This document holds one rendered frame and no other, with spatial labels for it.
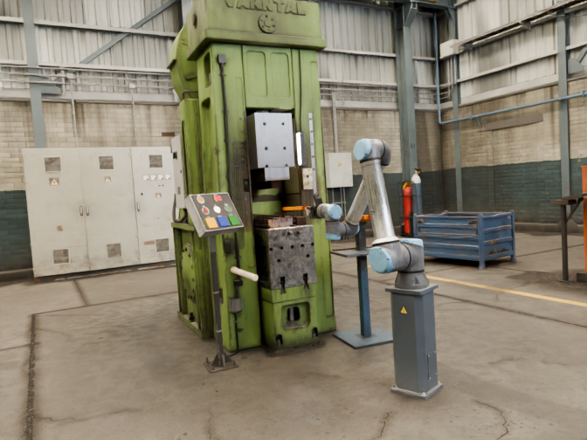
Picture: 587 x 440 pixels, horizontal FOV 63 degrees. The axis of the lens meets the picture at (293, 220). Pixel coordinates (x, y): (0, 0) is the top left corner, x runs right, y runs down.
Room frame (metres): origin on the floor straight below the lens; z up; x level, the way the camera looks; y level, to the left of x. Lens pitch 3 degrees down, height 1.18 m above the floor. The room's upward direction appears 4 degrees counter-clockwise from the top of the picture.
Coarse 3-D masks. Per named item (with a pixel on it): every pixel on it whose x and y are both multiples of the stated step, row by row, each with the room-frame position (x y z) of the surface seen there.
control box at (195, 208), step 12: (192, 204) 3.13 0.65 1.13; (204, 204) 3.19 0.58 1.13; (216, 204) 3.26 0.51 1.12; (228, 204) 3.34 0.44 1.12; (192, 216) 3.14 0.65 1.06; (204, 216) 3.13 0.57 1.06; (216, 216) 3.20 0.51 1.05; (204, 228) 3.07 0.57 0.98; (216, 228) 3.14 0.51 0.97; (228, 228) 3.21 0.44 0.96; (240, 228) 3.32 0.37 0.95
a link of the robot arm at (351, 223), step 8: (384, 144) 2.69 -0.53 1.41; (384, 160) 2.73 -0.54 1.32; (360, 192) 2.88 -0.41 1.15; (360, 200) 2.89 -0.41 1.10; (352, 208) 2.94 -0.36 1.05; (360, 208) 2.91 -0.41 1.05; (352, 216) 2.95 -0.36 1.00; (360, 216) 2.95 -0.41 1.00; (344, 224) 2.97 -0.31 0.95; (352, 224) 2.97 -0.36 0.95; (352, 232) 3.00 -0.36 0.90
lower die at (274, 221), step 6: (264, 216) 3.88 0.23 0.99; (270, 216) 3.77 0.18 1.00; (276, 216) 3.66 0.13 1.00; (288, 216) 3.68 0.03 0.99; (258, 222) 3.75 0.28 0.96; (264, 222) 3.63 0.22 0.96; (270, 222) 3.57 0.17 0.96; (276, 222) 3.59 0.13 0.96; (282, 222) 3.61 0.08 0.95; (288, 222) 3.63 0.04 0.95; (270, 228) 3.57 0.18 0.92
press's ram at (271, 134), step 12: (252, 120) 3.58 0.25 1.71; (264, 120) 3.57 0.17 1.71; (276, 120) 3.61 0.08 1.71; (288, 120) 3.66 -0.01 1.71; (252, 132) 3.59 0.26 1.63; (264, 132) 3.57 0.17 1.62; (276, 132) 3.61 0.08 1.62; (288, 132) 3.65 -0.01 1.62; (252, 144) 3.61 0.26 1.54; (264, 144) 3.57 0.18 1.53; (276, 144) 3.61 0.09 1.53; (288, 144) 3.65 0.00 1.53; (252, 156) 3.62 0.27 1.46; (264, 156) 3.56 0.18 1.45; (276, 156) 3.61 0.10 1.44; (288, 156) 3.65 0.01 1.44; (252, 168) 3.64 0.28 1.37
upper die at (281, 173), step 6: (264, 168) 3.57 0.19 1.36; (270, 168) 3.58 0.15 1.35; (276, 168) 3.60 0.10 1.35; (282, 168) 3.62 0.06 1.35; (288, 168) 3.65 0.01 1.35; (252, 174) 3.78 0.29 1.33; (258, 174) 3.68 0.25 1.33; (264, 174) 3.57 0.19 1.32; (270, 174) 3.58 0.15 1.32; (276, 174) 3.60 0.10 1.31; (282, 174) 3.62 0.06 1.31; (288, 174) 3.65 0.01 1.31; (252, 180) 3.79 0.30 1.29; (258, 180) 3.69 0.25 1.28; (264, 180) 3.58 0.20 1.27; (270, 180) 3.58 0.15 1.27; (276, 180) 3.66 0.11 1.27
